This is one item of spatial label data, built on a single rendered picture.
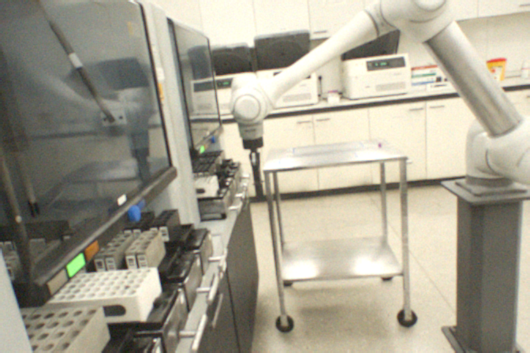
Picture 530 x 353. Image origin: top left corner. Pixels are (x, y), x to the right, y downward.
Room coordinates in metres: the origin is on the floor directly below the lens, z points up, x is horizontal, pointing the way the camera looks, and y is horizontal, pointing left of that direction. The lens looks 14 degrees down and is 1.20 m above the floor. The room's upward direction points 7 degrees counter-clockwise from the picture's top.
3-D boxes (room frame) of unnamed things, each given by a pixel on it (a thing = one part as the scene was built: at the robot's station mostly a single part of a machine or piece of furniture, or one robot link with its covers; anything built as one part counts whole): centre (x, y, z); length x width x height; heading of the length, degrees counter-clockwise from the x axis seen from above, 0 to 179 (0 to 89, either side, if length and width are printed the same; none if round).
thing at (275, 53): (3.91, -0.34, 1.24); 0.62 x 0.56 x 0.69; 176
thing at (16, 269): (0.82, 0.56, 0.85); 0.12 x 0.02 x 0.06; 175
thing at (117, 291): (0.65, 0.38, 0.83); 0.30 x 0.10 x 0.06; 86
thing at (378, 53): (3.84, -1.19, 1.25); 0.62 x 0.56 x 0.69; 175
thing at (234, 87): (1.31, 0.02, 1.14); 0.13 x 0.11 x 0.16; 0
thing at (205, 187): (1.35, 0.32, 0.83); 0.30 x 0.10 x 0.06; 86
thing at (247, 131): (1.33, 0.02, 1.03); 0.09 x 0.09 x 0.06
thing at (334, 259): (1.79, -0.33, 0.41); 0.67 x 0.46 x 0.82; 83
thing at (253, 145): (1.33, 0.02, 0.96); 0.08 x 0.07 x 0.09; 176
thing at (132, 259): (0.79, 0.29, 0.85); 0.12 x 0.02 x 0.06; 175
